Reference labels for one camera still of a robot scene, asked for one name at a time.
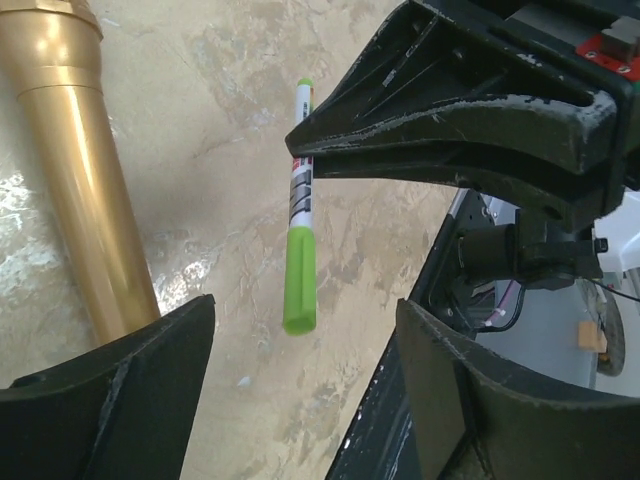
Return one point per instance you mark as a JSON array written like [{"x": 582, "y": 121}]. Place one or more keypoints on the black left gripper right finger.
[{"x": 479, "y": 415}]

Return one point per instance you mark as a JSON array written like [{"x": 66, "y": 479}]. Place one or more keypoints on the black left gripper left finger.
[{"x": 124, "y": 410}]

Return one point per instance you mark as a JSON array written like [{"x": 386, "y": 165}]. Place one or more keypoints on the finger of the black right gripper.
[{"x": 572, "y": 200}]

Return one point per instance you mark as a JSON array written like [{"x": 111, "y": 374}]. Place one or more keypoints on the white green whiteboard marker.
[{"x": 299, "y": 311}]

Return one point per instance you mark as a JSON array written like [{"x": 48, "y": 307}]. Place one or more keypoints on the gold microphone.
[{"x": 52, "y": 55}]

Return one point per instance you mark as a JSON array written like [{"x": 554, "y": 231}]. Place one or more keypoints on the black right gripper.
[{"x": 556, "y": 80}]

